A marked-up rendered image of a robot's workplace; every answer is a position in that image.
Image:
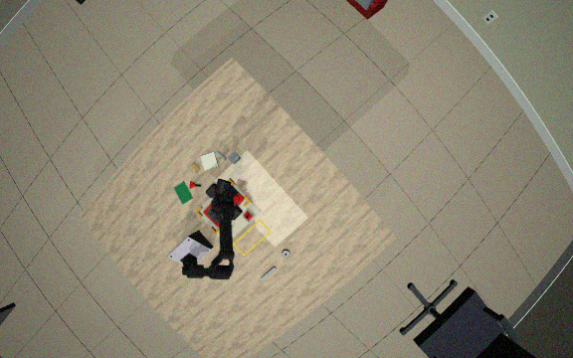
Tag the green flat rectangular block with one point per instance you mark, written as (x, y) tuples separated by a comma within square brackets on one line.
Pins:
[(183, 193)]

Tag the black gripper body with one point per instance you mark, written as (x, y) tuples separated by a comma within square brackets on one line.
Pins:
[(211, 193)]

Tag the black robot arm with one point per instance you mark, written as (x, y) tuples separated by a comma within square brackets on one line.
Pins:
[(224, 209)]

